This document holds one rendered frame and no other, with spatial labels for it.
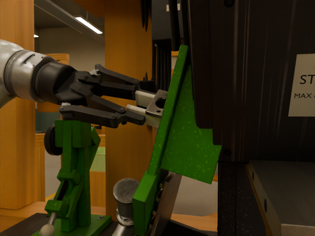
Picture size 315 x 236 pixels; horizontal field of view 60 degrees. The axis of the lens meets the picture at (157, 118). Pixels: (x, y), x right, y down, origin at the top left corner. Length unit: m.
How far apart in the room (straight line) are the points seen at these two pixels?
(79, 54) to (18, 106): 10.93
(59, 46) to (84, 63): 1.33
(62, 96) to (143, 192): 0.23
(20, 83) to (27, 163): 0.50
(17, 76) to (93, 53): 11.07
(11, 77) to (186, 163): 0.34
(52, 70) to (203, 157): 0.30
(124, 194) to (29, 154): 0.66
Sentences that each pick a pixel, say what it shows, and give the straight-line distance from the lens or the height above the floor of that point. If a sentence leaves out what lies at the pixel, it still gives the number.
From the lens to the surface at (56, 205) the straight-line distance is 0.64.
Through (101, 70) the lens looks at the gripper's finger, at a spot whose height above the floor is 1.26.
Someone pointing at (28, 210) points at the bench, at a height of 0.88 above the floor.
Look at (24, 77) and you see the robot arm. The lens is 0.52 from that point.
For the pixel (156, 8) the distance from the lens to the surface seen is 0.66.
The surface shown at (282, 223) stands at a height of 1.13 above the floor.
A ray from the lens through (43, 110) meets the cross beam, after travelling 0.99.
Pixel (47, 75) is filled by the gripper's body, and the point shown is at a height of 1.25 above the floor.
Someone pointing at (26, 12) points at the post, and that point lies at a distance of 1.03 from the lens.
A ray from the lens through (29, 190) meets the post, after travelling 1.02.
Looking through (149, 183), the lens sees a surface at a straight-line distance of 0.35.
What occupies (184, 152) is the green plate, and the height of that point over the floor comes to 1.14.
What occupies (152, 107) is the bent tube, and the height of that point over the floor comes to 1.20.
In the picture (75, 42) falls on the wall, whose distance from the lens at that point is 12.03.
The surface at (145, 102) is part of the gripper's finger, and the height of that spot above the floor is 1.20.
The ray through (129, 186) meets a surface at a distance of 0.38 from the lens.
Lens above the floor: 1.19
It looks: 2 degrees down
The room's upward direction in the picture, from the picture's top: straight up
